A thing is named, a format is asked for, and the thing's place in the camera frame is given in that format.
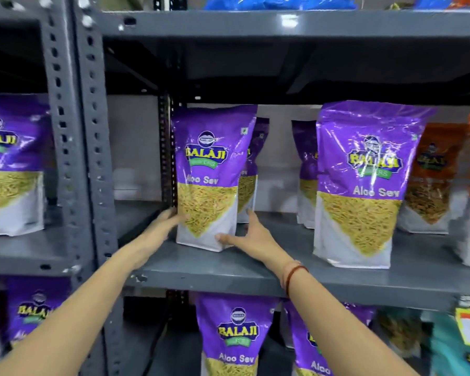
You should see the purple snack packet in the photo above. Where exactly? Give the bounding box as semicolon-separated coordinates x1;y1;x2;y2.
0;93;51;236
284;301;377;376
195;293;279;376
291;120;319;229
313;100;437;270
172;104;258;253
3;277;72;347
237;117;270;224

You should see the person's left hand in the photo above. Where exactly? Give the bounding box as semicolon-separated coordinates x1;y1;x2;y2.
127;209;189;267

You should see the grey metal shelving rack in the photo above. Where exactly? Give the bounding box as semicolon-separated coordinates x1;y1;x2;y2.
71;0;470;376
0;0;102;376

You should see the dark green snack packet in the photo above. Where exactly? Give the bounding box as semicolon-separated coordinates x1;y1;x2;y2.
375;307;424;359

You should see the red thread bracelet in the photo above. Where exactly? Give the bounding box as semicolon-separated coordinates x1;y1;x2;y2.
281;261;309;299

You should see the person's right hand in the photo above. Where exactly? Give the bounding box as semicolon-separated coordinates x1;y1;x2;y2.
215;210;295;271

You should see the person's right forearm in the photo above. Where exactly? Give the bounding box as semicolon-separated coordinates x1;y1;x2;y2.
276;261;420;376

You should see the teal snack packet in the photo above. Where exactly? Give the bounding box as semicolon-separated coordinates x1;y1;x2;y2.
430;311;470;376

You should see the blue plastic packet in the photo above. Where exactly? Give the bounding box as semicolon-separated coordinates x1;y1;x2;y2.
413;0;455;10
204;0;358;11

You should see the person's left forearm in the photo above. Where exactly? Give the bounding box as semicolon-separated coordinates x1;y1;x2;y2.
0;241;150;376

